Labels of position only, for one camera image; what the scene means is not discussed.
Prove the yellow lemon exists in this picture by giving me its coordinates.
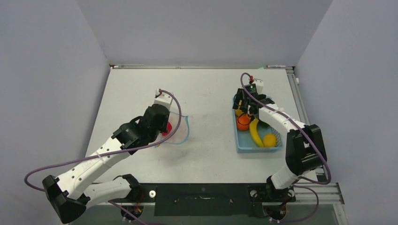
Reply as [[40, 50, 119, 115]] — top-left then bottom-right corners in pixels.
[[234, 107, 244, 117]]

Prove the red apple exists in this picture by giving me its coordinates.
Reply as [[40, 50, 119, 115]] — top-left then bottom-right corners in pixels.
[[162, 122, 173, 136]]

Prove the clear zip top bag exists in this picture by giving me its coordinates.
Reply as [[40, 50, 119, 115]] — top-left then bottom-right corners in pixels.
[[156, 112, 190, 145]]

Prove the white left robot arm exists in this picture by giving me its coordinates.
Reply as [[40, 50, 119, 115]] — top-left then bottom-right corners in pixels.
[[42, 103, 171, 224]]

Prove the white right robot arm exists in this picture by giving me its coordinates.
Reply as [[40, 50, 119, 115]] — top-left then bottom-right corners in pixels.
[[232, 83, 327, 201]]

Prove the orange fruit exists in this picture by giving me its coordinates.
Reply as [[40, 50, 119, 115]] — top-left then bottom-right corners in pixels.
[[236, 114, 251, 131]]

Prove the yellow banana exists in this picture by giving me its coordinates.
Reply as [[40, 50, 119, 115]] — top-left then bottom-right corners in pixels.
[[249, 118, 264, 148]]

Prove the green pepper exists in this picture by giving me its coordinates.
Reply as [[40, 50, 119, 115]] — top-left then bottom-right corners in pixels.
[[258, 120, 270, 128]]

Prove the light blue plastic basket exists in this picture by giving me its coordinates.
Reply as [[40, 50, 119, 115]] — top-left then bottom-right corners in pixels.
[[232, 109, 283, 153]]

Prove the small yellow fruit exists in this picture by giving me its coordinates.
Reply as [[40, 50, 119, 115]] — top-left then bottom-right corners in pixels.
[[263, 133, 277, 148]]

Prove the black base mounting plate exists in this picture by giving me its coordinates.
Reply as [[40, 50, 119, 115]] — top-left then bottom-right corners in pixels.
[[115, 183, 296, 217]]

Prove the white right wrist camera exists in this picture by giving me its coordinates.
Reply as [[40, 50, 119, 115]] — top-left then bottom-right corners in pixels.
[[253, 78, 264, 92]]

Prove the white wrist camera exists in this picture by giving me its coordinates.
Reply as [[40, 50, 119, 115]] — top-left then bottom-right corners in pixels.
[[253, 78, 264, 92], [154, 89, 173, 110]]

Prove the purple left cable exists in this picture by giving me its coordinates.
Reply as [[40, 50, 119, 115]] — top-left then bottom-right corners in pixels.
[[24, 88, 183, 225]]

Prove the purple cable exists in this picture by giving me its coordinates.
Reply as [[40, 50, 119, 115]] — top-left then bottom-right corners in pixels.
[[24, 88, 183, 225], [240, 72, 332, 224]]

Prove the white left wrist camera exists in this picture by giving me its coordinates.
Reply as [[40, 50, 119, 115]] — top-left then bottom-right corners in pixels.
[[154, 89, 173, 110]]

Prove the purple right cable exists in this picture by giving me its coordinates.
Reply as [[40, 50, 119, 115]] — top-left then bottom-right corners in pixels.
[[240, 72, 332, 224]]

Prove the aluminium right frame rail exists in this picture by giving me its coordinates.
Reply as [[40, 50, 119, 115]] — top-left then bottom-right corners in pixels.
[[286, 67, 319, 153]]

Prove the aluminium frame rail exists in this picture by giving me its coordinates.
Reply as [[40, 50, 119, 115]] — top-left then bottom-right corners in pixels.
[[80, 180, 344, 208], [286, 67, 319, 153]]

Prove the aluminium front frame rail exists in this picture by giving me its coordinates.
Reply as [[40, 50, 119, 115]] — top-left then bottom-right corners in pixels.
[[80, 180, 344, 208]]

